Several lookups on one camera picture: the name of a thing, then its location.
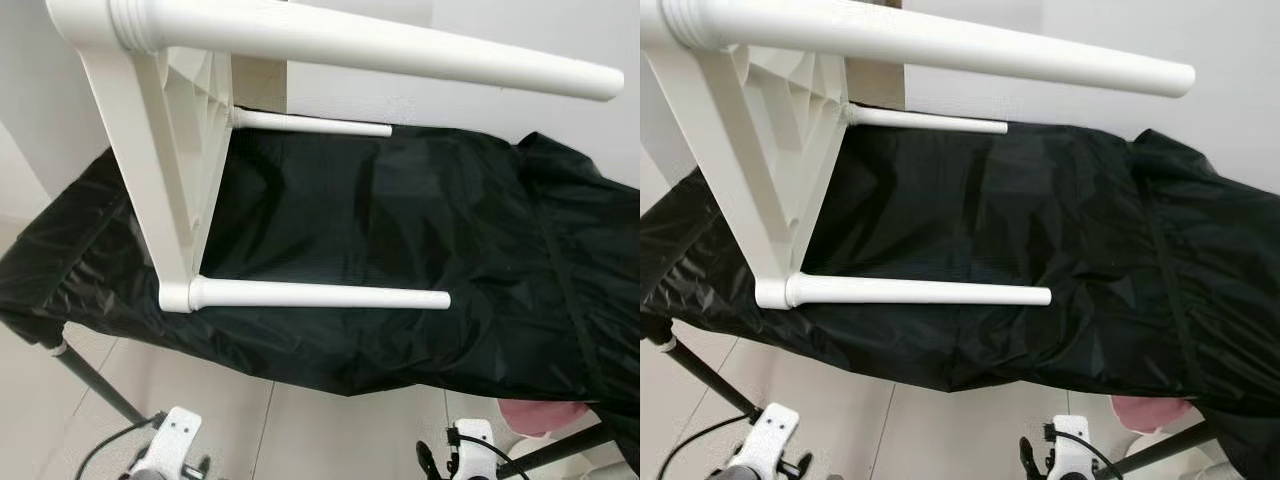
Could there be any white plastic table top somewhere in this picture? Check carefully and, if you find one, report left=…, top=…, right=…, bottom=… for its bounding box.
left=640, top=0, right=851, bottom=311
left=45, top=0, right=236, bottom=313

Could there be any pink stool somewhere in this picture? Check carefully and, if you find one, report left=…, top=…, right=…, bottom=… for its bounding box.
left=1110, top=395, right=1196, bottom=433
left=497, top=398, right=591, bottom=438

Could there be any black metal table leg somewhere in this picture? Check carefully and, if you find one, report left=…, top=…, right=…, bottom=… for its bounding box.
left=655, top=335, right=766, bottom=419
left=520, top=422, right=616, bottom=476
left=1120, top=420, right=1221, bottom=476
left=50, top=335, right=166, bottom=426

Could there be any black table cloth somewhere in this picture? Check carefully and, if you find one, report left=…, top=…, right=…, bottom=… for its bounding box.
left=0, top=125, right=641, bottom=471
left=640, top=122, right=1280, bottom=421

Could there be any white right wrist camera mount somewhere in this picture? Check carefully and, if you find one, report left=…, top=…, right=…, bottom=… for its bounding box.
left=452, top=418, right=501, bottom=480
left=1045, top=415, right=1096, bottom=480

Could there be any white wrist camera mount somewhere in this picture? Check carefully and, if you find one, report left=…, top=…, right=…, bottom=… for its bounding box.
left=1045, top=415, right=1096, bottom=480
left=130, top=405, right=203, bottom=480
left=452, top=418, right=501, bottom=480
left=730, top=402, right=801, bottom=480

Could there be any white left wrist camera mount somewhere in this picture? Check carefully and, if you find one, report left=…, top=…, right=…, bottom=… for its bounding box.
left=130, top=405, right=203, bottom=480
left=730, top=402, right=801, bottom=480

